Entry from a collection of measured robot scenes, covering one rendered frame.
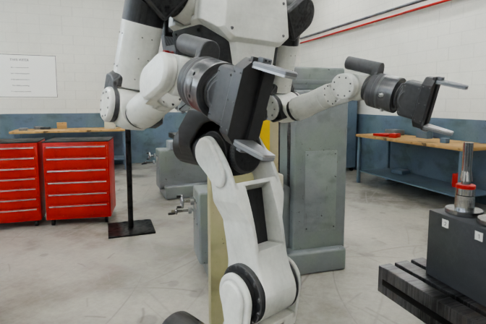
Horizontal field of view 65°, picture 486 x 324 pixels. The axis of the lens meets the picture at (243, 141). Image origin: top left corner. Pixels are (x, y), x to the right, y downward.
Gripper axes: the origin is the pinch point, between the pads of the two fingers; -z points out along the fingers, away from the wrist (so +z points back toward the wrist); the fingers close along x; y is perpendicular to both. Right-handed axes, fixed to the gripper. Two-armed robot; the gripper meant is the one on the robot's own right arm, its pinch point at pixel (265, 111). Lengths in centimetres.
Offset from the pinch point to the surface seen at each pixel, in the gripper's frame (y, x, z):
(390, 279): 69, -46, 10
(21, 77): 67, -167, 885
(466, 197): 76, -16, 2
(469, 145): 75, -4, 6
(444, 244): 73, -30, 1
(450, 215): 74, -22, 3
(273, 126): 114, -33, 124
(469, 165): 76, -9, 4
